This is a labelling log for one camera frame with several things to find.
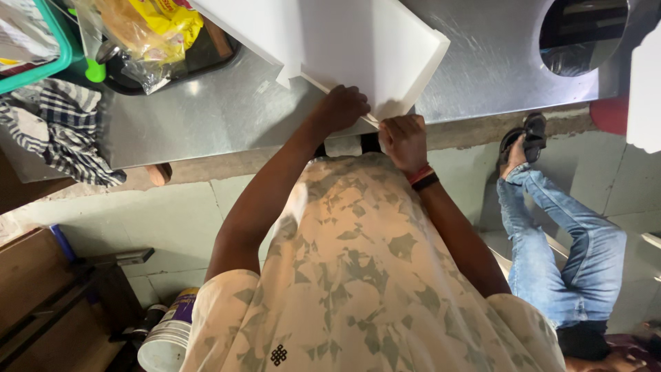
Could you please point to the dark bottle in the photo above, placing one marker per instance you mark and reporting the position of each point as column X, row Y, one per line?
column 147, row 320

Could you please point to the teal plastic basket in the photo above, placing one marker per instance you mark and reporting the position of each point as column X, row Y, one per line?
column 46, row 57

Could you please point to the clear bag with yellow packet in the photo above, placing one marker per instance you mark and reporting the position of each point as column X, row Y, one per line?
column 149, row 31

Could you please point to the person's right fingers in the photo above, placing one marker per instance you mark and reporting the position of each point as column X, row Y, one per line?
column 400, row 124

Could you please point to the blue white checked cloth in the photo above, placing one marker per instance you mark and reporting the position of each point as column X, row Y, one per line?
column 57, row 129

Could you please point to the person's left fingers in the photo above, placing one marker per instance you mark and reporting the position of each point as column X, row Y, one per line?
column 359, row 102

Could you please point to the person's right hand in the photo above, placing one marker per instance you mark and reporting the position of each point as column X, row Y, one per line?
column 405, row 144

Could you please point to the black sandal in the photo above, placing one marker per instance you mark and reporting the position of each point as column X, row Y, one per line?
column 526, row 137

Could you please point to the red round stool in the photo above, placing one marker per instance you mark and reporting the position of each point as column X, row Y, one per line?
column 609, row 113

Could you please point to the white paint bucket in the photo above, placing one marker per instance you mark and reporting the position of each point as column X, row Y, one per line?
column 168, row 336

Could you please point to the large white cutting board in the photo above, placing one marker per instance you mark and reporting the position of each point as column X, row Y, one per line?
column 377, row 57

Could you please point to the steel utensil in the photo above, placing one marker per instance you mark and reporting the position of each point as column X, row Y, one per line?
column 107, row 51

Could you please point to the person's left hand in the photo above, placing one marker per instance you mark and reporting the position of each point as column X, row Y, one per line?
column 341, row 109

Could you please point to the black wristband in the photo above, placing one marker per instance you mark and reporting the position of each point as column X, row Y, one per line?
column 426, row 182

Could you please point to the black tray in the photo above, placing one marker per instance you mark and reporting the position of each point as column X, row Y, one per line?
column 206, row 57

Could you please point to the person's cream patterned shirt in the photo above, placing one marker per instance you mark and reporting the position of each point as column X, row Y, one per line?
column 361, row 279

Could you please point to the blue plastic object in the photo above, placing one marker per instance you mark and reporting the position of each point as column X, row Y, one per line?
column 63, row 243

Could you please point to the red thread wristband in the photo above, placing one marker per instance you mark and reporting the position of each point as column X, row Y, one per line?
column 421, row 173

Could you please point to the brown wooden furniture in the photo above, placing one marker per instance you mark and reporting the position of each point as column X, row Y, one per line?
column 51, row 299

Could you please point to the white plastic object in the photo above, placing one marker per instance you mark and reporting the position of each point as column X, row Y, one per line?
column 645, row 88

